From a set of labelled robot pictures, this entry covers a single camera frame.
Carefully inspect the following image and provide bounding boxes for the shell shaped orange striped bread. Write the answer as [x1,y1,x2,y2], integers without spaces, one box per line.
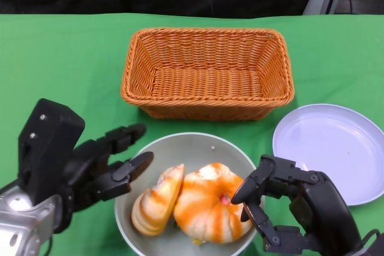
[131,164,186,237]

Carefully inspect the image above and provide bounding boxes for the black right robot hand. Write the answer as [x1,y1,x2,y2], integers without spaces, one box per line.
[230,153,364,256]

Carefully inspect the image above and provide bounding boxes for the grey-green bowl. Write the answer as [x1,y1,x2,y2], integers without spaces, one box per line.
[114,132,265,256]

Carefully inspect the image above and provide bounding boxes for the green tablecloth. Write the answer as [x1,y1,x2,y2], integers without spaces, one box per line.
[0,13,384,256]

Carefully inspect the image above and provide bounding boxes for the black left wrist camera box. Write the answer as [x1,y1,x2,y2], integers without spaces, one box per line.
[17,98,86,206]

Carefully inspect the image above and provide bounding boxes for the lavender plate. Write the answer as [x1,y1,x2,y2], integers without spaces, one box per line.
[272,103,384,207]

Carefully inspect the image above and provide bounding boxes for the round orange striped bread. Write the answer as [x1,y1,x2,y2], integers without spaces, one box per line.
[173,162,253,244]

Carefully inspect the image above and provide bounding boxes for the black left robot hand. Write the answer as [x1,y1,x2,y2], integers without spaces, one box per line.
[52,123,154,233]

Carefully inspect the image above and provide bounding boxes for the orange wicker basket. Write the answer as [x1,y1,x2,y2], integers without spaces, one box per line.
[120,27,295,121]

